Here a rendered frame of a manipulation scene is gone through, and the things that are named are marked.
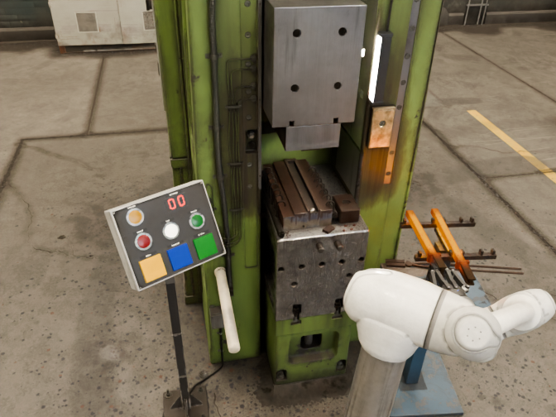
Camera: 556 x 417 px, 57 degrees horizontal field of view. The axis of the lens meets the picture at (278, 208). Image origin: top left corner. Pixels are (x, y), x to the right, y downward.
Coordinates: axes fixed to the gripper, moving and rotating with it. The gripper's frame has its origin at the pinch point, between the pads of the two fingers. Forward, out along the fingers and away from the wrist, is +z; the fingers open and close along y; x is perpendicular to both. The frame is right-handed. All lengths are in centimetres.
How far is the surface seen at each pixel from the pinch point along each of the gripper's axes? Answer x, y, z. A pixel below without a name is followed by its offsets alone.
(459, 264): -3.7, 10.4, 4.3
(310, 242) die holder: -6.5, -42.3, 23.4
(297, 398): -95, -44, 18
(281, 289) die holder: -30, -53, 22
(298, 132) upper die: 39, -49, 27
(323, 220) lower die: -0.6, -36.4, 30.1
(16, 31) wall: -67, -365, 587
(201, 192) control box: 21, -83, 18
